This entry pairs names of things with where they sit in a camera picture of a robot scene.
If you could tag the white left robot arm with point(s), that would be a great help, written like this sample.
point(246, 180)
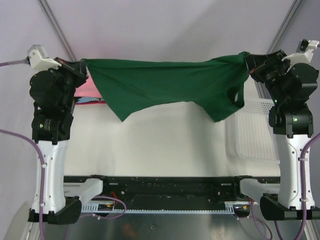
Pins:
point(51, 131)

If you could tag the green t shirt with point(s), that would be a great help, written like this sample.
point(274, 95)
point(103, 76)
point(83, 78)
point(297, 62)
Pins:
point(129, 86)

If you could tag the aluminium frame post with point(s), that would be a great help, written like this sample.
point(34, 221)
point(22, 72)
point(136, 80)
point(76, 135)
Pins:
point(53, 22)
point(288, 19)

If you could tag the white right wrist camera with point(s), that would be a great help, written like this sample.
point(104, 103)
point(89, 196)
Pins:
point(304, 52)

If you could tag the left aluminium frame post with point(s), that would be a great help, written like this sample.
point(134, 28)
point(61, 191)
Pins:
point(53, 22)

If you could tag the black printed folded t shirt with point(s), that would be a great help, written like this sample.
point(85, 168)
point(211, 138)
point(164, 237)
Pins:
point(84, 100)

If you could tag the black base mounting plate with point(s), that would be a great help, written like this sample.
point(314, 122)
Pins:
point(221, 188)

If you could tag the white perforated plastic basket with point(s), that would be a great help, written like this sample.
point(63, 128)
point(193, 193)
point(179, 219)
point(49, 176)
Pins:
point(254, 138)

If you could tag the right aluminium frame post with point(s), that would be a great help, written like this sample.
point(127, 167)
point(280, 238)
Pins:
point(288, 19)

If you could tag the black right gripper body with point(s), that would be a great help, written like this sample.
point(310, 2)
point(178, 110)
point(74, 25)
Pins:
point(271, 72)

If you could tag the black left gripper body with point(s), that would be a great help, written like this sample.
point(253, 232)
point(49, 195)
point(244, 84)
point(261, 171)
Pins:
point(70, 78)

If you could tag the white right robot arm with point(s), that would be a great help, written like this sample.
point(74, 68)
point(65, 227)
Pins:
point(292, 198)

